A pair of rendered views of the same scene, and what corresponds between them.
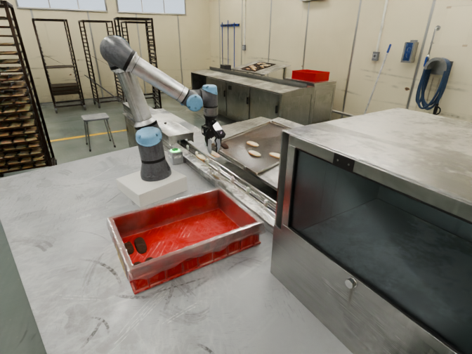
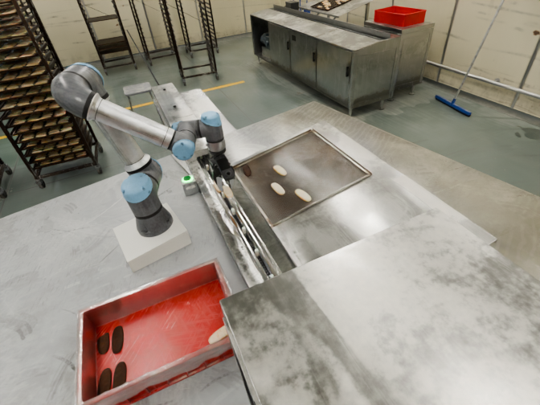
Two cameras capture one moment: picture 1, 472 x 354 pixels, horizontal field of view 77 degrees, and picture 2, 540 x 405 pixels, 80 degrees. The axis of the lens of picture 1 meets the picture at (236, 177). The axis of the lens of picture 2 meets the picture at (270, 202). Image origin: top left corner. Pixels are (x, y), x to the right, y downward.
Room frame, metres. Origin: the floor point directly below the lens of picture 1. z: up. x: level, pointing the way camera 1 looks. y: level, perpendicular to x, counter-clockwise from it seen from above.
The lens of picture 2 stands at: (0.43, -0.29, 1.80)
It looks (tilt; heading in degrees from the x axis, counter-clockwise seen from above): 40 degrees down; 11
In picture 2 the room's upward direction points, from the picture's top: 6 degrees counter-clockwise
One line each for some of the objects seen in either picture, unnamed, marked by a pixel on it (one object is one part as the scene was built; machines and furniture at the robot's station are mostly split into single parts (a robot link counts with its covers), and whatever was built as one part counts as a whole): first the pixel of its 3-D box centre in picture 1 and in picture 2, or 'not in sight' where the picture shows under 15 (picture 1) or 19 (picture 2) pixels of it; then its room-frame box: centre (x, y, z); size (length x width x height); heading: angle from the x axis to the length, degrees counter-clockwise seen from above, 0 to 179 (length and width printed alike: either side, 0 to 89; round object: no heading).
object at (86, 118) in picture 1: (97, 131); (143, 104); (4.23, 2.04, 0.23); 0.36 x 0.36 x 0.46; 32
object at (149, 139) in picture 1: (149, 142); (141, 193); (1.35, 0.41, 1.05); 0.13 x 0.12 x 0.14; 15
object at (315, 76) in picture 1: (310, 75); (398, 15); (5.12, -1.21, 0.93); 0.51 x 0.36 x 0.13; 37
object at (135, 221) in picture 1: (185, 230); (162, 329); (0.90, 0.18, 0.87); 0.49 x 0.34 x 0.10; 122
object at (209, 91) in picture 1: (209, 95); (211, 126); (1.56, 0.14, 1.24); 0.09 x 0.08 x 0.11; 105
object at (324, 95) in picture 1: (306, 105); (392, 58); (5.12, -1.21, 0.44); 0.70 x 0.55 x 0.87; 33
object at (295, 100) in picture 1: (253, 94); (325, 42); (5.74, -0.33, 0.51); 3.00 x 1.26 x 1.03; 33
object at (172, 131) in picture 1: (152, 118); (177, 115); (2.44, 0.71, 0.89); 1.25 x 0.18 x 0.09; 33
